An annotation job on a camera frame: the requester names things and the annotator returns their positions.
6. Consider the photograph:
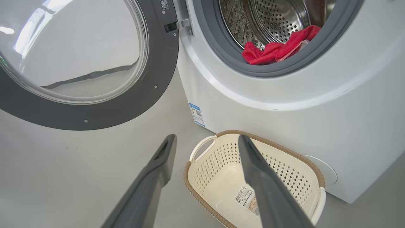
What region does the washing machine door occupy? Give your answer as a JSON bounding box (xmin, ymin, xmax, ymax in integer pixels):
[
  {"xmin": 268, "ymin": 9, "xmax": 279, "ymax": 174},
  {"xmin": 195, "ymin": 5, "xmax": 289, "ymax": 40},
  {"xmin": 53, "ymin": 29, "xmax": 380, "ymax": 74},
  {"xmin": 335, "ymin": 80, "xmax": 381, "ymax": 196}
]
[{"xmin": 0, "ymin": 0, "xmax": 180, "ymax": 131}]

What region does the round white filter cover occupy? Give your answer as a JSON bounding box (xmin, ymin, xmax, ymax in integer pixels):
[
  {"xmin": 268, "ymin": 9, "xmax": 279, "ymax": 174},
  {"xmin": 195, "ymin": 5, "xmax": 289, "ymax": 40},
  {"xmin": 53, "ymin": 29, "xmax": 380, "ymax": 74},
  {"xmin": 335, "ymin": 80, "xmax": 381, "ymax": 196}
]
[{"xmin": 301, "ymin": 155, "xmax": 338, "ymax": 186}]

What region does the silver metal door hinge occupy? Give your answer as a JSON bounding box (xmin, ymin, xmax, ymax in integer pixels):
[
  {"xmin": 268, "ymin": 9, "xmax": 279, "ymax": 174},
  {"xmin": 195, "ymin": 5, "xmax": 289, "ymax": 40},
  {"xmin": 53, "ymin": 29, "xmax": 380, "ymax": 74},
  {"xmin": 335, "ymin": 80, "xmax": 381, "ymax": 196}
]
[{"xmin": 165, "ymin": 0, "xmax": 193, "ymax": 35}]

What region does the cream perforated laundry basket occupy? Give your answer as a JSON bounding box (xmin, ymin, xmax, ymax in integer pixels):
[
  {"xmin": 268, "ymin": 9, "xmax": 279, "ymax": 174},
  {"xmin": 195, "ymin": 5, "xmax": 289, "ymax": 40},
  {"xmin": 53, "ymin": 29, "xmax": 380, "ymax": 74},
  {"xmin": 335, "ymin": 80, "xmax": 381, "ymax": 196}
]
[{"xmin": 184, "ymin": 130, "xmax": 326, "ymax": 228}]

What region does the red and white garment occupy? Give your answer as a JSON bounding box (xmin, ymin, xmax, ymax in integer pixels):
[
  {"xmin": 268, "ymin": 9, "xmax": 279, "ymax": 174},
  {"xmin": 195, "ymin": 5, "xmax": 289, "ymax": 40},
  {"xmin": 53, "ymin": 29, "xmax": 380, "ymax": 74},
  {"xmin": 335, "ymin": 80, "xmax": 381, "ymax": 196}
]
[{"xmin": 242, "ymin": 25, "xmax": 321, "ymax": 65}]

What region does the white printed barcode label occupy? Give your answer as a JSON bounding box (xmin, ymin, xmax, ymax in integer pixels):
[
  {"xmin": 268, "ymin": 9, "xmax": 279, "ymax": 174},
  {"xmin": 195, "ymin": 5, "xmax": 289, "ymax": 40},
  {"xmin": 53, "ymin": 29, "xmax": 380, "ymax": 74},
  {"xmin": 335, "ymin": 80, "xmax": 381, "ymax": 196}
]
[{"xmin": 234, "ymin": 185, "xmax": 260, "ymax": 217}]

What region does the blue energy label sticker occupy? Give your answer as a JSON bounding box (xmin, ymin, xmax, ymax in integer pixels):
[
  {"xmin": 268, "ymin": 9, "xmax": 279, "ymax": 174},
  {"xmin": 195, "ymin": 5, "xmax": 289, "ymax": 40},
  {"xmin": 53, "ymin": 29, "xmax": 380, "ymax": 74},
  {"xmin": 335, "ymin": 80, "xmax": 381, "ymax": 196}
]
[{"xmin": 189, "ymin": 102, "xmax": 205, "ymax": 127}]

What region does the stainless steel washing machine drum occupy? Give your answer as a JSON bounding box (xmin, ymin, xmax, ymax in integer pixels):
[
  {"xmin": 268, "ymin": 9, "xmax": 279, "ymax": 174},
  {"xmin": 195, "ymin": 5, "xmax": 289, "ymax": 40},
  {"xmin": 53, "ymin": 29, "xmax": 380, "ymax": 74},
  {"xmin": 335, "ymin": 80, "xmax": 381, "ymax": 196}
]
[{"xmin": 219, "ymin": 0, "xmax": 336, "ymax": 50}]

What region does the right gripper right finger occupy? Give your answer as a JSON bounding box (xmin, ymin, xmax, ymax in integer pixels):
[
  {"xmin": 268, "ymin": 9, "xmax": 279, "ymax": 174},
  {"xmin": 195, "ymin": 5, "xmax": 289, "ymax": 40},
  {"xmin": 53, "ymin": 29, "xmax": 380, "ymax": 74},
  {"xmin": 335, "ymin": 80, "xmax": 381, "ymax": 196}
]
[{"xmin": 238, "ymin": 135, "xmax": 315, "ymax": 228}]

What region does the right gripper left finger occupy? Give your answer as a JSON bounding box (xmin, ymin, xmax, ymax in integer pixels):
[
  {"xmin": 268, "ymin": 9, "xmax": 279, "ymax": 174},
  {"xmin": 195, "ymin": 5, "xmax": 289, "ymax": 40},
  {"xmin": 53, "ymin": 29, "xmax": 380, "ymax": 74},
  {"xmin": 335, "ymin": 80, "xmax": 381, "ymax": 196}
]
[{"xmin": 101, "ymin": 134, "xmax": 178, "ymax": 228}]

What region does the white front-load washing machine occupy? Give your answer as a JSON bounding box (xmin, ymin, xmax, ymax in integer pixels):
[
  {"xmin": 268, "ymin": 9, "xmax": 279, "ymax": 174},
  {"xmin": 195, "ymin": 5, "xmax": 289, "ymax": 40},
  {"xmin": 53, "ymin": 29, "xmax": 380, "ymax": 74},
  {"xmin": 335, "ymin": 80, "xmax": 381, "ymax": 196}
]
[{"xmin": 176, "ymin": 0, "xmax": 405, "ymax": 204}]

